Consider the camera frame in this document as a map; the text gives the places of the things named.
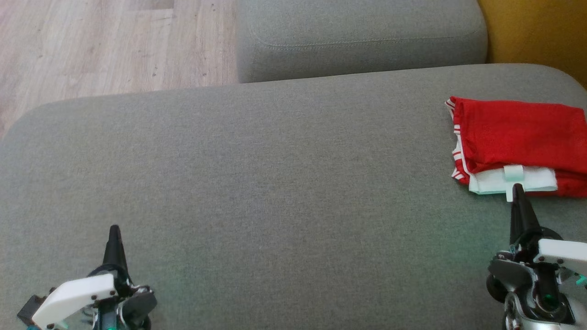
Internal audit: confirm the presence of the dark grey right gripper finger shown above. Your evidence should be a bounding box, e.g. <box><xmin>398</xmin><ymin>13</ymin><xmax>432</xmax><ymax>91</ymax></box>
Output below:
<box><xmin>509</xmin><ymin>183</ymin><xmax>543</xmax><ymax>246</ymax></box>

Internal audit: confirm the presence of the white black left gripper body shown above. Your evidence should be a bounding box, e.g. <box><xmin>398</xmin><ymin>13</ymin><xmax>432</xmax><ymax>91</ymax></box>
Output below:
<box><xmin>31</xmin><ymin>274</ymin><xmax>158</xmax><ymax>330</ymax></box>

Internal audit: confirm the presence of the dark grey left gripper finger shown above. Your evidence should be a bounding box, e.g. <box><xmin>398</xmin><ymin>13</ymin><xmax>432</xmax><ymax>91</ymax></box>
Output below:
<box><xmin>102</xmin><ymin>225</ymin><xmax>130</xmax><ymax>281</ymax></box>

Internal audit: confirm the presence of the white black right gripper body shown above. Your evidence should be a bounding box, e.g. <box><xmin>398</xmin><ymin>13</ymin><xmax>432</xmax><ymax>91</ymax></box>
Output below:
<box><xmin>486</xmin><ymin>229</ymin><xmax>587</xmax><ymax>303</ymax></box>

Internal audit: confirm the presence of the red jersey with black number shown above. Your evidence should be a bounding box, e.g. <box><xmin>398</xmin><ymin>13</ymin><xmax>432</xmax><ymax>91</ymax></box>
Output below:
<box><xmin>445</xmin><ymin>95</ymin><xmax>587</xmax><ymax>202</ymax></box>

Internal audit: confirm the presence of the large grey sofa seat cushion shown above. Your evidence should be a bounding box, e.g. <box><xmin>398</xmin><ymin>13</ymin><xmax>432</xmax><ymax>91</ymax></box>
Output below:
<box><xmin>0</xmin><ymin>63</ymin><xmax>587</xmax><ymax>330</ymax></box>

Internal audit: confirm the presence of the wide yellow sofa backrest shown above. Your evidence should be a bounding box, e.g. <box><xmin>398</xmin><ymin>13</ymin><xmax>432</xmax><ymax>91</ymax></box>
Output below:
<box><xmin>477</xmin><ymin>0</ymin><xmax>587</xmax><ymax>90</ymax></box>

